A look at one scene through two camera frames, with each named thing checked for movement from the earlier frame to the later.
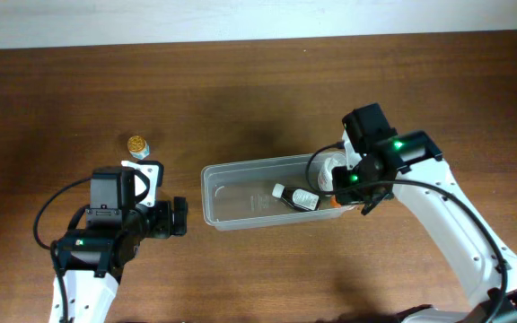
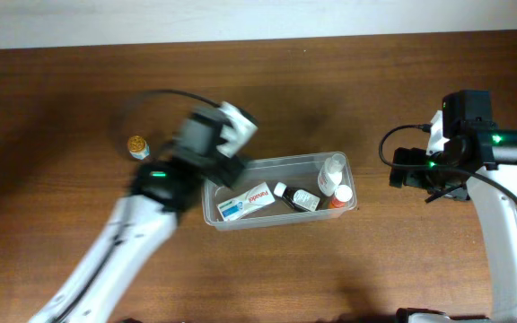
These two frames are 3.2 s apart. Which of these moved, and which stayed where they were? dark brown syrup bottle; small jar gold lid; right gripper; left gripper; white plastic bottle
Moved: right gripper; left gripper
Stayed: small jar gold lid; dark brown syrup bottle; white plastic bottle
